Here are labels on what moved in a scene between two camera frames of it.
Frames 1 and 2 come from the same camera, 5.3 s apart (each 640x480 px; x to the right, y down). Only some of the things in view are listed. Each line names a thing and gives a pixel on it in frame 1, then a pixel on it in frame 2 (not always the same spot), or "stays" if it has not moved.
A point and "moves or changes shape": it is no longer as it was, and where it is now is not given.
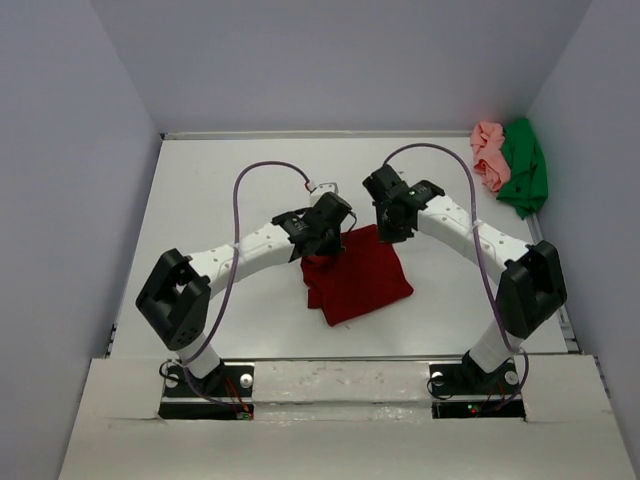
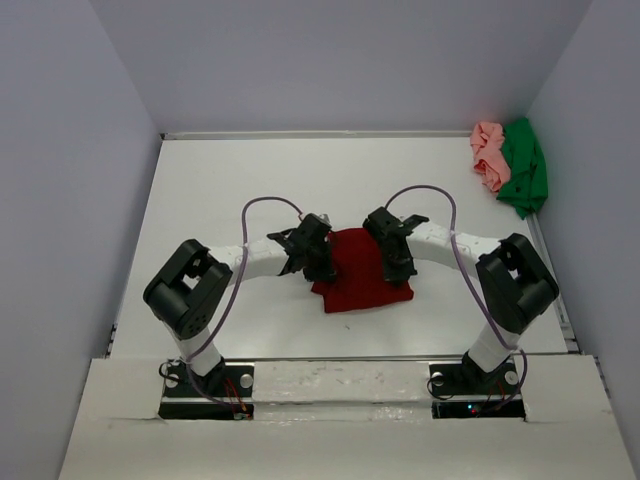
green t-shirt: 527,187 stays
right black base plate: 458,392 stays
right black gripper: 386,235 -> 397,276
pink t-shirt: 490,159 stays
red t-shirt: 366,275 moves or changes shape
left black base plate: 226,393 stays
